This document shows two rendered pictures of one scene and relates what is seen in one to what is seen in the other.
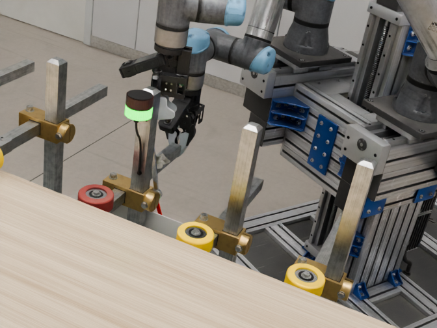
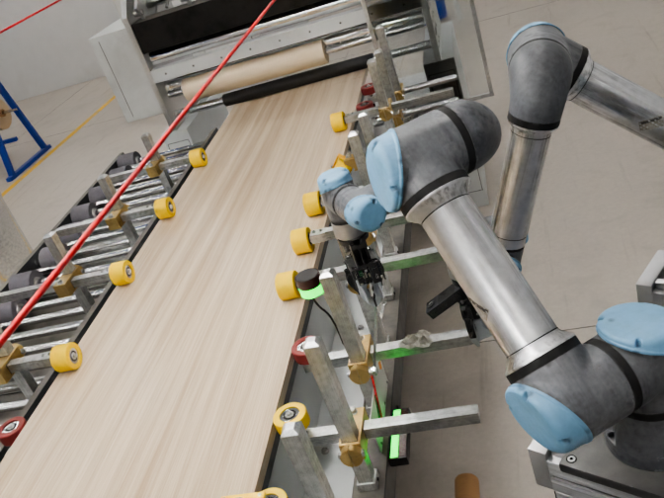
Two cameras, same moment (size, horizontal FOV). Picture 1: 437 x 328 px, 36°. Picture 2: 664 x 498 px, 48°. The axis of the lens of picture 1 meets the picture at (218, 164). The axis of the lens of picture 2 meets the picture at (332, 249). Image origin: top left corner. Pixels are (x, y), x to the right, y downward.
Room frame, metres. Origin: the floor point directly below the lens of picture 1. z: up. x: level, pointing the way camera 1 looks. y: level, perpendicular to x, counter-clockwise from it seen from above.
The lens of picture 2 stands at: (1.33, -1.34, 1.97)
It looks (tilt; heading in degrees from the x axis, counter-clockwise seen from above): 28 degrees down; 88
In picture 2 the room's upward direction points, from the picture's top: 20 degrees counter-clockwise
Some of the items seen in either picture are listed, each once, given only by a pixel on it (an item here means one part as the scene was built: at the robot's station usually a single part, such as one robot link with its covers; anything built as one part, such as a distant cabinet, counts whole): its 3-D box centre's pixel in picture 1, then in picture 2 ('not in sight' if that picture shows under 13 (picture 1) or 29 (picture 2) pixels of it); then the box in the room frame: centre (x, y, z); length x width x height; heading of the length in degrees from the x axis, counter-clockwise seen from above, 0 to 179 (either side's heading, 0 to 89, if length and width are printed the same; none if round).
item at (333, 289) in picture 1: (321, 280); not in sight; (1.21, -0.27, 0.81); 0.14 x 0.06 x 0.05; 71
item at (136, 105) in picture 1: (139, 99); (308, 279); (1.32, 0.19, 1.12); 0.06 x 0.06 x 0.02
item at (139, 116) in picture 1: (138, 110); (311, 288); (1.32, 0.19, 1.10); 0.06 x 0.06 x 0.02
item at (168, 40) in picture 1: (171, 36); (351, 225); (1.45, 0.16, 1.23); 0.08 x 0.08 x 0.05
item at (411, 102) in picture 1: (423, 94); (652, 410); (1.74, -0.52, 1.09); 0.15 x 0.15 x 0.10
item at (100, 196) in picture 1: (94, 212); (311, 361); (1.25, 0.26, 0.85); 0.08 x 0.08 x 0.11
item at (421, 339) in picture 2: (154, 158); (415, 336); (1.51, 0.17, 0.87); 0.09 x 0.07 x 0.02; 161
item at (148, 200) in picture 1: (130, 193); (361, 359); (1.37, 0.20, 0.85); 0.14 x 0.06 x 0.05; 71
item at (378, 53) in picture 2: not in sight; (392, 101); (1.94, 1.83, 0.90); 0.04 x 0.04 x 0.48; 71
